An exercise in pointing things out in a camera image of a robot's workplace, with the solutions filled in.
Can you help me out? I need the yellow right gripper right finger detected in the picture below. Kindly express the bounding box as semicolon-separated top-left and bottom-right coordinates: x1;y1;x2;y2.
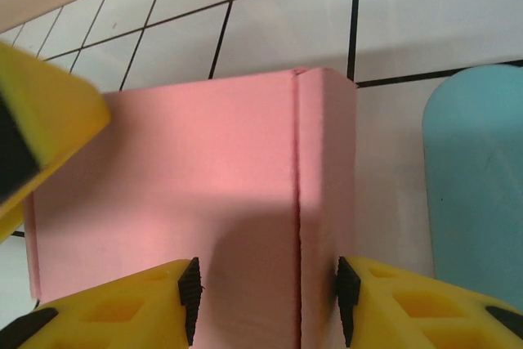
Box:
335;256;523;349

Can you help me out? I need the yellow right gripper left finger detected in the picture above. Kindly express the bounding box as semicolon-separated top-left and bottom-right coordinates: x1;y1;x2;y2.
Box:
0;257;203;349

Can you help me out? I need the pink paper box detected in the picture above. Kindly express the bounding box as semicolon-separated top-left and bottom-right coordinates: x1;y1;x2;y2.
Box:
22;66;359;349

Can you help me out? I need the light blue plastic trowel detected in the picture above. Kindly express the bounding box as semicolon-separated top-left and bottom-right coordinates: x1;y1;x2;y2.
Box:
422;65;523;305

